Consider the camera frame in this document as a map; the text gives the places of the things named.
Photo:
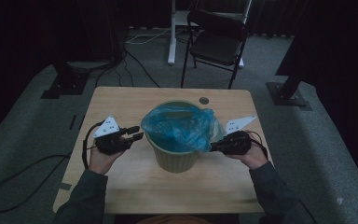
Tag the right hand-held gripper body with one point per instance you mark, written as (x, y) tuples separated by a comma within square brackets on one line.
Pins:
[(236, 143)]

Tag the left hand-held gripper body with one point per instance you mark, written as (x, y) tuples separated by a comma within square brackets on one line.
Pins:
[(108, 145)]

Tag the blue plastic bag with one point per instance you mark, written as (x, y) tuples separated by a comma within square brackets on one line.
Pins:
[(180, 130)]

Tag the green ribbed plastic bin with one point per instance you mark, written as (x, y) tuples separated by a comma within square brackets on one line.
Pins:
[(175, 160)]

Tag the person's left hand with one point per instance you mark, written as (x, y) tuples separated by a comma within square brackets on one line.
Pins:
[(101, 161)]

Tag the person's right hand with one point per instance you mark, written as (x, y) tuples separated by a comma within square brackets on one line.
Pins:
[(254, 158)]

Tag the black floor tape strip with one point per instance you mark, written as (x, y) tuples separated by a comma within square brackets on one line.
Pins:
[(72, 122), (82, 121)]

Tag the grey tape piece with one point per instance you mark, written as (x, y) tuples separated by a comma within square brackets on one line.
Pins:
[(64, 186)]

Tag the black square stand base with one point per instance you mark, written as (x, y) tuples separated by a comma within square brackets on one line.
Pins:
[(68, 84)]

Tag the grey round stand base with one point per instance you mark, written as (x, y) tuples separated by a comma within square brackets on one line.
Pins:
[(88, 64)]

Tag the person's orange clothing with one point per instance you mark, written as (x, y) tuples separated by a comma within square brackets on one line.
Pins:
[(172, 220)]

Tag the black folding chair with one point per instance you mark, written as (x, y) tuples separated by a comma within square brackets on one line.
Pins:
[(217, 46)]

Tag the small white floor scrap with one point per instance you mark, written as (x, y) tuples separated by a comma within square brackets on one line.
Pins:
[(339, 201)]

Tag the dark curtain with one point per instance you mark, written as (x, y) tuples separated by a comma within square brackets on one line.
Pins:
[(338, 62)]

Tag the black stand with base plate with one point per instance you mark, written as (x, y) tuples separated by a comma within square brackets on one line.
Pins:
[(287, 95)]

